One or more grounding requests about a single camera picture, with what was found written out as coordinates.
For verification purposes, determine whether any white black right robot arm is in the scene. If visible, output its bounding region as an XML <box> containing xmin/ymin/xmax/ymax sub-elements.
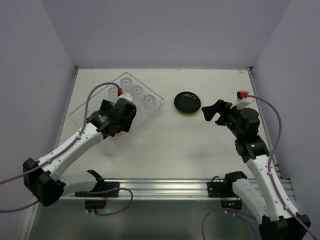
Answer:
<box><xmin>201</xmin><ymin>99</ymin><xmax>311</xmax><ymax>240</ymax></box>

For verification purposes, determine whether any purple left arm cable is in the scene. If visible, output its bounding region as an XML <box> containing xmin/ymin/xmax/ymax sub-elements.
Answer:
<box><xmin>0</xmin><ymin>82</ymin><xmax>123</xmax><ymax>213</ymax></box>

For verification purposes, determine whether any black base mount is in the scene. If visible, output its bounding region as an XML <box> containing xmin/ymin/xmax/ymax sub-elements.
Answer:
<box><xmin>206</xmin><ymin>171</ymin><xmax>247</xmax><ymax>210</ymax></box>
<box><xmin>74</xmin><ymin>170</ymin><xmax>120</xmax><ymax>213</ymax></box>

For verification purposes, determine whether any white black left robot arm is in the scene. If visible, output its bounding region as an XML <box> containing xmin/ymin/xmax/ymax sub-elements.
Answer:
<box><xmin>22</xmin><ymin>93</ymin><xmax>137</xmax><ymax>207</ymax></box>

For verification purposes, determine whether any aluminium front rail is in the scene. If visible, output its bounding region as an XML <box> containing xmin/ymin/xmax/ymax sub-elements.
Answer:
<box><xmin>58</xmin><ymin>174</ymin><xmax>210</xmax><ymax>199</ymax></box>

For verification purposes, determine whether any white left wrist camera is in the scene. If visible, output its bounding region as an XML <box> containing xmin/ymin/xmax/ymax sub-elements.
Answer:
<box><xmin>118</xmin><ymin>92</ymin><xmax>133</xmax><ymax>102</ymax></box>

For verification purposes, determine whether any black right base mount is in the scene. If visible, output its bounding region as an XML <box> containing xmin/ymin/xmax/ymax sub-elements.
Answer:
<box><xmin>206</xmin><ymin>171</ymin><xmax>247</xmax><ymax>210</ymax></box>

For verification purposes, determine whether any green round plate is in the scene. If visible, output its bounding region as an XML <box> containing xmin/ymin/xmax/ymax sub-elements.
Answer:
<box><xmin>177</xmin><ymin>111</ymin><xmax>199</xmax><ymax>117</ymax></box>

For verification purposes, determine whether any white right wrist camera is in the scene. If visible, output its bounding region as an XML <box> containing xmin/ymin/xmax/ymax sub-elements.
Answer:
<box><xmin>234</xmin><ymin>90</ymin><xmax>255</xmax><ymax>110</ymax></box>

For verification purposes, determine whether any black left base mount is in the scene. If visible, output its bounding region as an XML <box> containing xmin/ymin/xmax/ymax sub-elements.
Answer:
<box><xmin>74</xmin><ymin>170</ymin><xmax>120</xmax><ymax>213</ymax></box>

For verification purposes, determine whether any black round plate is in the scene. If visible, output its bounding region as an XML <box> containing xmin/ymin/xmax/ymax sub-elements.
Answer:
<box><xmin>173</xmin><ymin>91</ymin><xmax>202</xmax><ymax>113</ymax></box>

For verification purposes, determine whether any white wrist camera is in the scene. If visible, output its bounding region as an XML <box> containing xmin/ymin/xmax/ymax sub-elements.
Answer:
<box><xmin>118</xmin><ymin>92</ymin><xmax>133</xmax><ymax>102</ymax></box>
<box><xmin>234</xmin><ymin>90</ymin><xmax>255</xmax><ymax>110</ymax></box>

